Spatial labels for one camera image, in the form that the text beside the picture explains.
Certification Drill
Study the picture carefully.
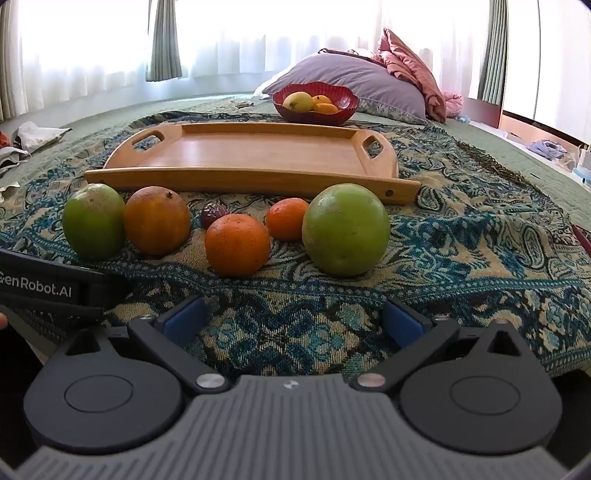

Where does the purple pillow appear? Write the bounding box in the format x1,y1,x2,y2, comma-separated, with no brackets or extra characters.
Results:
261,52,430,125

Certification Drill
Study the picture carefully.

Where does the white sheer curtain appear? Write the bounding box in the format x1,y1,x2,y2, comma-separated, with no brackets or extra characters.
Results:
18,0,490,107

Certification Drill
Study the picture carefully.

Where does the pink quilt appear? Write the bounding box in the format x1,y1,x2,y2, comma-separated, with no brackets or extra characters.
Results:
376,28,448,123

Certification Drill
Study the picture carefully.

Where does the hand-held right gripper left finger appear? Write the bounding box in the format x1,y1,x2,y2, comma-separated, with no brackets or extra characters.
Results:
65,295,232,395

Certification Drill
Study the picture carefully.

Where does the yellow mango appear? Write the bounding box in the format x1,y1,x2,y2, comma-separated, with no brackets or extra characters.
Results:
283,91,315,112

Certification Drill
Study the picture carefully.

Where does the purple cloth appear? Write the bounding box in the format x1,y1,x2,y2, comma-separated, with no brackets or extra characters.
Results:
526,140,568,161

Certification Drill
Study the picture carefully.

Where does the dark brown furniture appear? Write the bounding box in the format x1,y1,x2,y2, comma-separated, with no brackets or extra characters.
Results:
466,97,502,129

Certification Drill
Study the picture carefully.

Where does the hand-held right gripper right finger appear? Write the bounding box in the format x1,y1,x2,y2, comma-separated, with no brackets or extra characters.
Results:
348,298,527,395

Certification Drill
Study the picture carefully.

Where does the wooden serving tray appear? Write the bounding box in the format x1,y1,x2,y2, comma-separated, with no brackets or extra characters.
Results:
84,121,422,206

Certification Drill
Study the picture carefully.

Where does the red-cased phone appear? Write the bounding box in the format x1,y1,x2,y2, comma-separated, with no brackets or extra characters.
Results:
570,224,591,254

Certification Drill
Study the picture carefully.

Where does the red scalloped bowl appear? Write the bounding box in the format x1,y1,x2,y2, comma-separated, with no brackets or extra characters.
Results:
272,82,360,126

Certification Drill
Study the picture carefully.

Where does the red date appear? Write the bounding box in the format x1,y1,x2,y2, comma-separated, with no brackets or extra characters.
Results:
201,203,230,229

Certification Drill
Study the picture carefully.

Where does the blue patterned woven blanket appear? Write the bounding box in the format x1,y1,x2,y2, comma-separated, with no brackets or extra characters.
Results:
0,111,591,384

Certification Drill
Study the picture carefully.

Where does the small tangerine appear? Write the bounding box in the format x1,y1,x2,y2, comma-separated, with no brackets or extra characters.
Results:
265,198,310,241

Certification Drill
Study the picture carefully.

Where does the grey-green curtain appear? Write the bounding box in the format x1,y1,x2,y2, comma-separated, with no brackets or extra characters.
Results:
147,0,183,83
478,0,509,104
0,0,24,121

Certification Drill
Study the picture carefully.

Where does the bright medium orange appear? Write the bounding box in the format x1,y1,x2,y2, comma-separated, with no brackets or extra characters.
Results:
205,213,271,278

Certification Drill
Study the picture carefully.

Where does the large green citrus fruit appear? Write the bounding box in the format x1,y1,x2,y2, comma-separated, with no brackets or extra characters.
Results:
302,183,391,278

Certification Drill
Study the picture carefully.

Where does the large mottled orange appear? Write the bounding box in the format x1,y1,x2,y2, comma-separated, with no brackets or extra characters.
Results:
124,186,191,258

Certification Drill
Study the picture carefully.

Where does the white plastic bag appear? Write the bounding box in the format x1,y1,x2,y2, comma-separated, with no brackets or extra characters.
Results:
11,121,72,151

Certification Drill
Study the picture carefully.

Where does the small green citrus fruit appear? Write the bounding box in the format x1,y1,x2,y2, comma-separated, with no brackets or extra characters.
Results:
62,183,127,261

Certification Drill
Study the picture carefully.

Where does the green quilted bedspread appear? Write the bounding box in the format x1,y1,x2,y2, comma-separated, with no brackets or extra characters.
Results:
0,92,591,232

